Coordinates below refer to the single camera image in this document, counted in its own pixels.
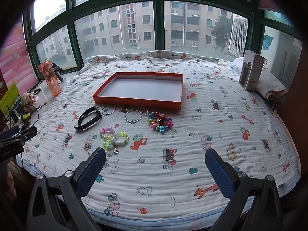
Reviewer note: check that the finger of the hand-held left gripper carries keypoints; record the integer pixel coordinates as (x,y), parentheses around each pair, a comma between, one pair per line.
(9,131)
(27,132)

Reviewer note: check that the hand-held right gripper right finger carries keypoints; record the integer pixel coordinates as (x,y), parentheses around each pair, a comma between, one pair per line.
(220,173)

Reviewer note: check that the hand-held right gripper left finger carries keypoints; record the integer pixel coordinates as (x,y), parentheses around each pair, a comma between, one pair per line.
(92,170)

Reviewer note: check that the silver hoop earring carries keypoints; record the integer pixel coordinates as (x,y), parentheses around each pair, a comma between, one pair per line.
(130,121)
(105,113)

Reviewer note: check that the black smart band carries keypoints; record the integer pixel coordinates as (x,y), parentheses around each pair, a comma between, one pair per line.
(89,111)

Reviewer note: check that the orange cardboard box lid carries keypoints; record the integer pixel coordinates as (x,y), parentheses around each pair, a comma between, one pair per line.
(139,89)

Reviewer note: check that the yellow-green carton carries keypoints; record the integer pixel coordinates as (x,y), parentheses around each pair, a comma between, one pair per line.
(10,98)

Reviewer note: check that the printed blanket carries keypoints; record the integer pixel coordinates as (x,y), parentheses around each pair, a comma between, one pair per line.
(168,168)

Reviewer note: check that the orange water bottle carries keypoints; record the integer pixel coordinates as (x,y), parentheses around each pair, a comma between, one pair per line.
(51,81)

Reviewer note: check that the black handheld device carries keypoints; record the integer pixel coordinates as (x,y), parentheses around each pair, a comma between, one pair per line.
(57,71)

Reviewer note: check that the pink curtain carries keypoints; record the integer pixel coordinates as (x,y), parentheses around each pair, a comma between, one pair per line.
(16,57)

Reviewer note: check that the folded beige towel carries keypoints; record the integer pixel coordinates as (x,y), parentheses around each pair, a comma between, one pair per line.
(272,89)

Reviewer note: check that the white cardboard carton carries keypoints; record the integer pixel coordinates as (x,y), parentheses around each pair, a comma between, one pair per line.
(250,72)

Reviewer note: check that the white louvred cover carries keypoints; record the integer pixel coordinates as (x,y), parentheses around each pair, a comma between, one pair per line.
(238,36)

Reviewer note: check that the blue elephant sticker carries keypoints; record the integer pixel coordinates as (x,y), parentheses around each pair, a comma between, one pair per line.
(267,42)

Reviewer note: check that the tree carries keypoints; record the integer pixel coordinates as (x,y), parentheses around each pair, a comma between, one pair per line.
(221,33)

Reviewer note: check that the green window frame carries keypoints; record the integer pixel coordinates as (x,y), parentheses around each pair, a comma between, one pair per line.
(158,24)

